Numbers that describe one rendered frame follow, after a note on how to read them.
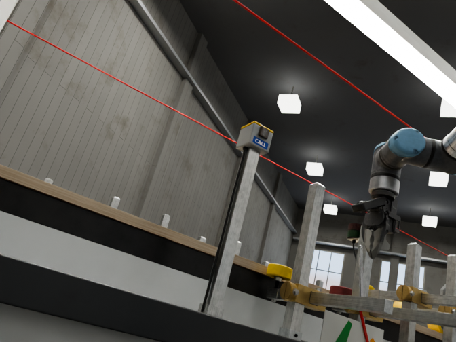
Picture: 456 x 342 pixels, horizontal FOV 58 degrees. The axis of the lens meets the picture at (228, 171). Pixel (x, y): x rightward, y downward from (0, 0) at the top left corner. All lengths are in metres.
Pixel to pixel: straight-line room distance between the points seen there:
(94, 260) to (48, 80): 4.81
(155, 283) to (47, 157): 4.73
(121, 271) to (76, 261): 0.12
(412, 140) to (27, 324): 1.07
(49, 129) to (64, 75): 0.75
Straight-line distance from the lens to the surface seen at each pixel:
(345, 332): 1.32
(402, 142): 1.29
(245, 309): 1.35
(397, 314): 1.33
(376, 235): 1.32
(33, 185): 1.11
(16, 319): 0.91
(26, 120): 5.59
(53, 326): 0.92
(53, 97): 5.86
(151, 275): 1.19
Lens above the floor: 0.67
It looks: 21 degrees up
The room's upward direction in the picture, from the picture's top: 15 degrees clockwise
